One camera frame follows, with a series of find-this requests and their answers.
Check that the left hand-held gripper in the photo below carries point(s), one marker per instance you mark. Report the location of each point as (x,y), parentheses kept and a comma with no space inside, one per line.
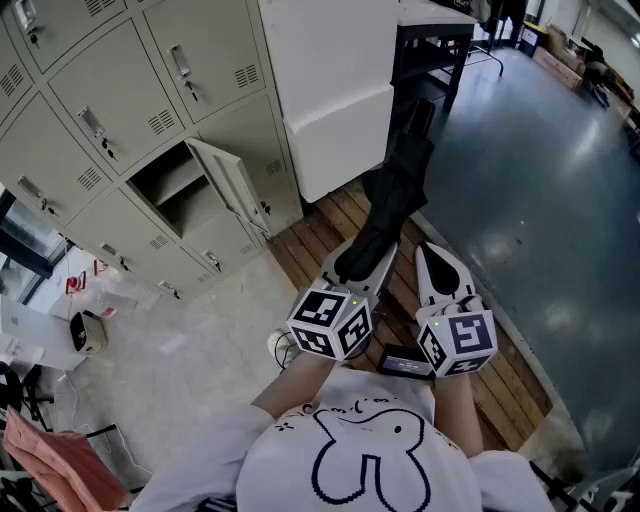
(327,325)

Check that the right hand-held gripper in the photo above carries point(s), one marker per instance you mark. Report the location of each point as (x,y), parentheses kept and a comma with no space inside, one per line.
(465,340)

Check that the black umbrella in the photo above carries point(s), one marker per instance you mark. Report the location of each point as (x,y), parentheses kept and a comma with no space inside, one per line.
(392,200)

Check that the grey metal locker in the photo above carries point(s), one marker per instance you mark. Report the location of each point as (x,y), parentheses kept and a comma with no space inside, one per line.
(100,85)

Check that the person's right forearm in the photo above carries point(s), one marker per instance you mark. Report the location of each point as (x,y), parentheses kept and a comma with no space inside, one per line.
(457,415)

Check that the person's left forearm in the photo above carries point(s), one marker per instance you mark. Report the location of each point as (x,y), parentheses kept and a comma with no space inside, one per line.
(295,385)

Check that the open grey locker door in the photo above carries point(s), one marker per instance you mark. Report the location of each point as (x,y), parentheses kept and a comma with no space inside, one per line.
(225,180)

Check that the black waist device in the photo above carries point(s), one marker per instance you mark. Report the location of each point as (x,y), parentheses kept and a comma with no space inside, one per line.
(400,362)

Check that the white shoe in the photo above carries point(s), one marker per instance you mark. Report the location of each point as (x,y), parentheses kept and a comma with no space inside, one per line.
(277,345)

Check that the wooden plank platform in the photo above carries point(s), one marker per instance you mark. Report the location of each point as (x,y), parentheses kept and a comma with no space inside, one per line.
(500,395)

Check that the white printed t-shirt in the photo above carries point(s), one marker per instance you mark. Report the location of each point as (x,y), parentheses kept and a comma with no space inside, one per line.
(280,475)

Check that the brown cardboard box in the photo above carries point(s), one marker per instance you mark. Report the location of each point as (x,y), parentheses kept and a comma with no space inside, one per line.
(557,67)

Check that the red and white package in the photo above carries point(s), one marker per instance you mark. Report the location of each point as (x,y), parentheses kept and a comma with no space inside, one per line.
(75,285)
(100,267)

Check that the blue bin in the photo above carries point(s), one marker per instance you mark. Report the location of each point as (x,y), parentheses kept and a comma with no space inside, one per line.
(530,40)

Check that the small white bin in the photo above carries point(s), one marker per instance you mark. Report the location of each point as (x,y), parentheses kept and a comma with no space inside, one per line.
(92,340)

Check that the white cardboard box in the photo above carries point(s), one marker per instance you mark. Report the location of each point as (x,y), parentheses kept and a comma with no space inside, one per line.
(35,330)

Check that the pink cloth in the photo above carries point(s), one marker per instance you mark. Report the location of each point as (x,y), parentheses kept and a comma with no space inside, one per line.
(55,460)

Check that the black frame table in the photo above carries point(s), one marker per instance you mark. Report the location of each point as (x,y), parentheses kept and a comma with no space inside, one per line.
(462,55)

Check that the black window frame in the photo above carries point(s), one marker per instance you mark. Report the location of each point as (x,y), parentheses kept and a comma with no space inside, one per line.
(25,252)

